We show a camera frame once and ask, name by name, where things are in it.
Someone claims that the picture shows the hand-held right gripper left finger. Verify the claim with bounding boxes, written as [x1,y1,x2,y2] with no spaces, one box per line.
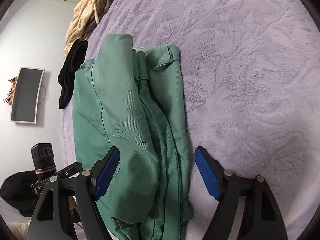
[26,146,120,240]

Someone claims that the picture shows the black cloth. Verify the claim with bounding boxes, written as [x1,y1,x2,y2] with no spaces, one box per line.
[57,40,89,110]

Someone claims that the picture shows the person's left forearm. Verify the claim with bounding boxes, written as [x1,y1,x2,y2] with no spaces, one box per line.
[0,170,44,217]

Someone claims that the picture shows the green pants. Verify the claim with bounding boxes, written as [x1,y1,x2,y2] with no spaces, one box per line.
[72,34,194,240]

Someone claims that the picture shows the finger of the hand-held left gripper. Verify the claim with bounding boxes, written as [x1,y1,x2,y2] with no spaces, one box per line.
[55,162,83,181]

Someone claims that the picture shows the thin dark monitor cable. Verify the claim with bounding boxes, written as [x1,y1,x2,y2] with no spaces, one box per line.
[37,84,48,105]

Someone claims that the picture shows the white cloth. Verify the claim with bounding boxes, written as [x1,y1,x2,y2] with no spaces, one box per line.
[5,220,32,240]

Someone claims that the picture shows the purple plush blanket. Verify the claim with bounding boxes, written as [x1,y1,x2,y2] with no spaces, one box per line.
[59,0,320,240]

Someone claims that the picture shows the wall monitor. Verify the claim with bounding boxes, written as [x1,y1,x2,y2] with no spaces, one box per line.
[10,67,45,124]

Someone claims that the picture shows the beige knitted blanket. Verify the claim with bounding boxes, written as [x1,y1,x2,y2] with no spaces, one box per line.
[64,0,124,58]

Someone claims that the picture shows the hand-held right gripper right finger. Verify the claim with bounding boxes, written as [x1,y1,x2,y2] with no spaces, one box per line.
[194,146,288,240]

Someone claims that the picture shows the small colourful figurines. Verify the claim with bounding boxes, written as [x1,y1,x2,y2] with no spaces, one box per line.
[4,76,19,105]

